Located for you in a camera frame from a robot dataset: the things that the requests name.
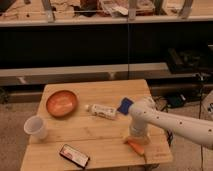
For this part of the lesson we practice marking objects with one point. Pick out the black red phone box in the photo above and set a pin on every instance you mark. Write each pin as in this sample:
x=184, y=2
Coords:
x=74, y=155

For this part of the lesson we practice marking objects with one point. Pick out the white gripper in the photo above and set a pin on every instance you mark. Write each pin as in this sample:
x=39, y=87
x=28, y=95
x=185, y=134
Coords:
x=139, y=137

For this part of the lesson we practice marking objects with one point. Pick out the blue sponge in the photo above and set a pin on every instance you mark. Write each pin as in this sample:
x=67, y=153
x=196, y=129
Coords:
x=124, y=106

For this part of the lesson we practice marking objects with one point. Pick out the black box on shelf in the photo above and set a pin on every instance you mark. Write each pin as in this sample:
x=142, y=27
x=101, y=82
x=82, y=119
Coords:
x=198, y=60

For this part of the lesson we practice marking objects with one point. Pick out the wooden table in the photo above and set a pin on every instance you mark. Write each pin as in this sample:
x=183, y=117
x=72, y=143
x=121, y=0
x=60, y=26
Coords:
x=99, y=138

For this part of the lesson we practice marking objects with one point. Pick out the orange wooden bowl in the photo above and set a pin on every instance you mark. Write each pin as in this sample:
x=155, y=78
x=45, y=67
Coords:
x=61, y=103

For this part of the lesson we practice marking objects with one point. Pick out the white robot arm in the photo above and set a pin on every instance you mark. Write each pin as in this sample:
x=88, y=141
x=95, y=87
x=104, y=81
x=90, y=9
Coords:
x=144, y=112

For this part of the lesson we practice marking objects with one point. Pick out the metal shelf rack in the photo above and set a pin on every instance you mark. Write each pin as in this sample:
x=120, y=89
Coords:
x=57, y=41

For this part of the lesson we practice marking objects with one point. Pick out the white tube bottle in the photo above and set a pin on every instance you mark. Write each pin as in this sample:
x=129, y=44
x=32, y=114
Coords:
x=102, y=111

